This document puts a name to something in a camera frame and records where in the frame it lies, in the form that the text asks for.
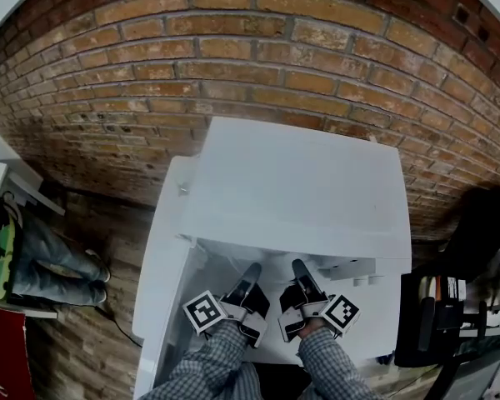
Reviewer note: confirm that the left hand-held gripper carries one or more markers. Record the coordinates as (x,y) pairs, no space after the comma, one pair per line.
(204,313)

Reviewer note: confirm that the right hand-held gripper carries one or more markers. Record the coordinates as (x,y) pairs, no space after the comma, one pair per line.
(339,311)

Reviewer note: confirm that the person's left forearm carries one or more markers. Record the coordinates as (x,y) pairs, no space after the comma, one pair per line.
(204,365)

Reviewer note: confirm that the person's right forearm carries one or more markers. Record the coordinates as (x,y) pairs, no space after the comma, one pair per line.
(333,365)

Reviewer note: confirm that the white table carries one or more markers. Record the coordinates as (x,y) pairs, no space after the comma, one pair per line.
(358,331)

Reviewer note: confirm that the black equipment rack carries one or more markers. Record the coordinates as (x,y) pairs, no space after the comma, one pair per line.
(425,331)

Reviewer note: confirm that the black office chair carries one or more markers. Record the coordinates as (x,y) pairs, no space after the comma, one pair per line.
(483,223)

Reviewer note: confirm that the gray laptop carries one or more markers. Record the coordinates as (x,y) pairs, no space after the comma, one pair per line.
(471,377)

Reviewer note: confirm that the white low shelf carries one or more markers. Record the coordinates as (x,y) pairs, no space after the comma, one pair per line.
(37,311)

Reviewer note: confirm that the black green backpack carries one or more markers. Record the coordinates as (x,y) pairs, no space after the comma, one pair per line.
(4,265)

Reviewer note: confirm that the red cabinet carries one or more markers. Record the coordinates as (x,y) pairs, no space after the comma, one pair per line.
(4,348)

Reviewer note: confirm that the white side desk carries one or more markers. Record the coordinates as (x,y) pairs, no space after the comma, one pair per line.
(0,148)

